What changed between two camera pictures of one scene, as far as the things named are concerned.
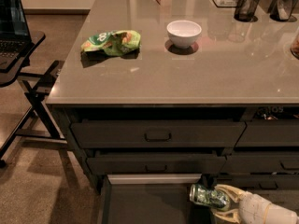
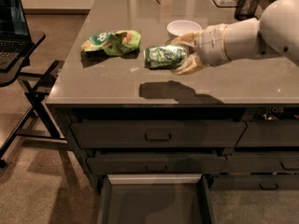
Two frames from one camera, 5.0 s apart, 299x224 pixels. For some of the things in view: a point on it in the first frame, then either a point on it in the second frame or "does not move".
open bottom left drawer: x=150 y=199 does not move
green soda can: x=209 y=197 to x=166 y=57
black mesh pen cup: x=247 y=6 does not move
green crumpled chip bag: x=117 y=43 does not move
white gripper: x=252 y=208 to x=210 y=46
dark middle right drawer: x=262 y=161 does not move
